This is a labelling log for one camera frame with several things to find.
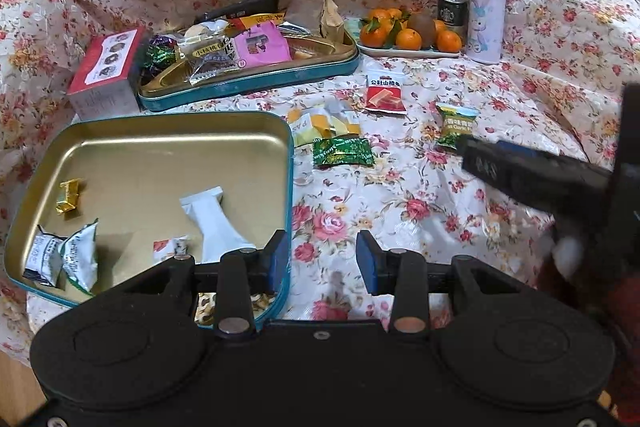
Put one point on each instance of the pile of tangerines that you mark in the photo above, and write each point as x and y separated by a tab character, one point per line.
409	39

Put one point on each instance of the green foil candy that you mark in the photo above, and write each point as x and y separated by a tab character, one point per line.
165	59

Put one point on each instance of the red orange snack packet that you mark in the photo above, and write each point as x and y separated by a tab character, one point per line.
260	19

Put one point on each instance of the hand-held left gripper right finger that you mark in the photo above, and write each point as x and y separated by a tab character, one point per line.
367	264

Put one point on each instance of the white black snack packet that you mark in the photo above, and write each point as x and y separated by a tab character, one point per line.
42	254

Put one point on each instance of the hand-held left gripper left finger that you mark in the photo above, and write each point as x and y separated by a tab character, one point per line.
277	257

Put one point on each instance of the white fruit plate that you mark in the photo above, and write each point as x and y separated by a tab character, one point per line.
400	52

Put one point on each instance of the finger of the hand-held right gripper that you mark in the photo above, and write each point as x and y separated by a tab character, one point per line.
525	172

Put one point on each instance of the dark green drink can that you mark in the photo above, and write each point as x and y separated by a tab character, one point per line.
452	14

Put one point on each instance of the small clear wrapper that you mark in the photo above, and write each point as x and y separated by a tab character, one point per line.
302	180

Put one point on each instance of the brown paper snack bag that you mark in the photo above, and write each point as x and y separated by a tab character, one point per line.
327	19

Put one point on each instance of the green yellow snack packet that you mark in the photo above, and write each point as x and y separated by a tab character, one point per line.
455	127

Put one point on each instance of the white green snack packet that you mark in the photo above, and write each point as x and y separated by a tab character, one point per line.
80	257

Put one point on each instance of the teal tin with divider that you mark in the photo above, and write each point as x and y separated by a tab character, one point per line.
250	84

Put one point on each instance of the dark green snack packet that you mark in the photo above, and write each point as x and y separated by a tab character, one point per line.
344	152

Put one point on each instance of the long white snack packet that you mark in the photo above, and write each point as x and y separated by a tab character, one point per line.
210	227

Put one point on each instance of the yellow speckled snack packet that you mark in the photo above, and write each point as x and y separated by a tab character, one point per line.
205	309

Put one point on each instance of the red white cardboard box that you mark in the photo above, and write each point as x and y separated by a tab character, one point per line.
105	57

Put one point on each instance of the yellow clear snack packet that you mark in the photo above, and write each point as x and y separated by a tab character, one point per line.
320	124

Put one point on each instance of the floral sofa cover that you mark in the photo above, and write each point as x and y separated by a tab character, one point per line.
400	207

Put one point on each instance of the small floral candy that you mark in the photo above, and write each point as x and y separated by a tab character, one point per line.
170	248

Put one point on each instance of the silver snack packet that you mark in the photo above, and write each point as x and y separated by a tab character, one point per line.
295	29

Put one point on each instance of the brown kiwi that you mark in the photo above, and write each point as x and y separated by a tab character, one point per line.
421	29

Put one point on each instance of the purple foil candy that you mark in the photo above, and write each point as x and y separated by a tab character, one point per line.
161	43

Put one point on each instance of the clear pastry packet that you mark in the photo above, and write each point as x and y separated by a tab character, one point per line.
210	57

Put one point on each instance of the gold foil candy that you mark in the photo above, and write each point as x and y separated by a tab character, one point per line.
67	199

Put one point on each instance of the gold tin lid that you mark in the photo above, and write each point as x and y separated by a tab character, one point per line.
150	167

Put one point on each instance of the pink snack packet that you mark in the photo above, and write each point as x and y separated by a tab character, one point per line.
262	44

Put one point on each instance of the long black snack packet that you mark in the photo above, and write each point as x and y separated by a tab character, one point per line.
250	3

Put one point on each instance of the purple thermos bottle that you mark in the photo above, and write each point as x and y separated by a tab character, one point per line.
485	17

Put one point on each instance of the round cookie packet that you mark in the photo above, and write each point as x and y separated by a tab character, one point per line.
200	32

